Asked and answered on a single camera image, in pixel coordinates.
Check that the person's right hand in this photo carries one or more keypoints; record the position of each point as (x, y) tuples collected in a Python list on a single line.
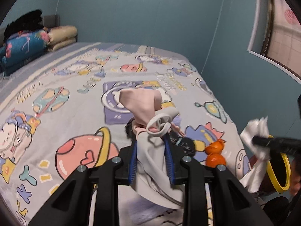
[(295, 177)]

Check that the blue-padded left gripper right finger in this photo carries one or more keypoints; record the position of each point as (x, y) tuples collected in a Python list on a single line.
[(169, 159)]

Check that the yellow-rimmed red trash bin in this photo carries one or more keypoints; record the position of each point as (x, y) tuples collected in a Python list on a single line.
[(277, 177)]

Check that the orange tangerine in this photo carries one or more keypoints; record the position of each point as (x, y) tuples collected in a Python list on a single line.
[(215, 159), (215, 147)]

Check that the black plastic bag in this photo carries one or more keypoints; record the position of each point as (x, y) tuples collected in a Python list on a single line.
[(185, 143), (129, 130)]

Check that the grey padded headboard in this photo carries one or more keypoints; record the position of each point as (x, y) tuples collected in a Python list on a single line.
[(48, 21)]

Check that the blue floral folded quilt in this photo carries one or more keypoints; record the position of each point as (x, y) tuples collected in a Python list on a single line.
[(22, 48)]

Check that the cartoon space print bedsheet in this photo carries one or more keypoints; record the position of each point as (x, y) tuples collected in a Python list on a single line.
[(62, 110)]

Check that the window with frosted glass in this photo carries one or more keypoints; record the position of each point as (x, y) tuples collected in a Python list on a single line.
[(276, 36)]

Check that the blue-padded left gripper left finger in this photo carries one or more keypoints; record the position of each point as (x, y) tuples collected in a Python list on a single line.
[(132, 169)]

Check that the beige folded blanket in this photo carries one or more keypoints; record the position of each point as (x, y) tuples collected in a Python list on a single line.
[(62, 36)]

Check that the grey pink cloth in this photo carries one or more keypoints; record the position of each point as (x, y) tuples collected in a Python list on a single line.
[(151, 122)]

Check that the black clothing pile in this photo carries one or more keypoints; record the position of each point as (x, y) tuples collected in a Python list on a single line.
[(30, 21)]

